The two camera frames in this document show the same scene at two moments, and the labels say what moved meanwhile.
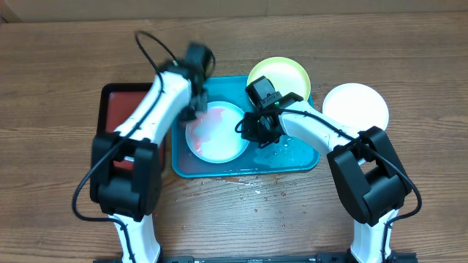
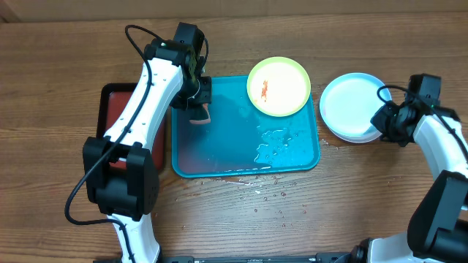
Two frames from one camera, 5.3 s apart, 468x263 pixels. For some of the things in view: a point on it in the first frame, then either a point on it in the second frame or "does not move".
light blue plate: x=212 y=135 → x=349 y=101
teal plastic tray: x=285 y=155 does not move
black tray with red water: x=115 y=102 does not move
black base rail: x=343 y=258 does not move
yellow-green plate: x=286 y=74 does not move
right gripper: x=252 y=134 → x=382 y=122
